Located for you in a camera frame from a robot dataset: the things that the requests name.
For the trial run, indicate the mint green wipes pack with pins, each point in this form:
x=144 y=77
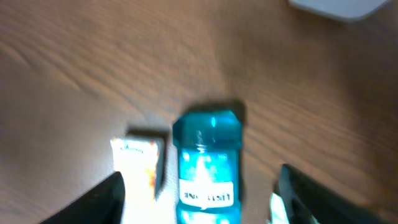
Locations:
x=277 y=213

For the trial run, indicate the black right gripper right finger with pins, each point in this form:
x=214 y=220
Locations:
x=308 y=202

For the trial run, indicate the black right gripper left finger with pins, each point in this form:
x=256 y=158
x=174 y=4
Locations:
x=103 y=204

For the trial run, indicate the teal mouthwash bottle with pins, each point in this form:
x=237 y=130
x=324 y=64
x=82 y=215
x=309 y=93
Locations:
x=208 y=145

